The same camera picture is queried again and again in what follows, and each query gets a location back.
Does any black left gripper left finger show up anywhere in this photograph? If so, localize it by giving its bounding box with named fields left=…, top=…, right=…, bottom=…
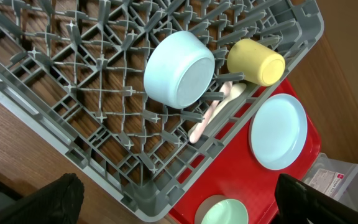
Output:
left=0, top=173, right=85, bottom=223

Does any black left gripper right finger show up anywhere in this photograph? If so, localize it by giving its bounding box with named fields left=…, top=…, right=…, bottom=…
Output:
left=272, top=174, right=358, bottom=224

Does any light blue plate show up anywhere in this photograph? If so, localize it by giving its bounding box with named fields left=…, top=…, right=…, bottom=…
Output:
left=249, top=93, right=308, bottom=170

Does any green bowl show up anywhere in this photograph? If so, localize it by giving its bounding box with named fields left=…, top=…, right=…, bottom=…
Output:
left=194, top=195, right=249, bottom=224

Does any white plastic fork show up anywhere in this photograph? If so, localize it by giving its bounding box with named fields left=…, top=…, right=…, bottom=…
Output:
left=188, top=82, right=232, bottom=144

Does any white plastic spoon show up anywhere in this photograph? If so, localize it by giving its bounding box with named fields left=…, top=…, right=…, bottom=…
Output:
left=209, top=83, right=247, bottom=123

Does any yellow plastic cup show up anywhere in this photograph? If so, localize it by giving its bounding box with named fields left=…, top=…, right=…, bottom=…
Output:
left=227, top=39, right=286, bottom=86

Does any light blue small bowl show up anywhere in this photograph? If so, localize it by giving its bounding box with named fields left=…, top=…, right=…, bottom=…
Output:
left=144, top=31, right=215, bottom=109

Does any grey dishwasher rack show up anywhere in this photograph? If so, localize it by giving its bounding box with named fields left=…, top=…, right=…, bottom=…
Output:
left=0, top=1, right=324, bottom=222

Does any clear plastic bin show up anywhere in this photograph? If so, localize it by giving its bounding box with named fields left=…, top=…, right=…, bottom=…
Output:
left=303, top=153, right=358, bottom=212

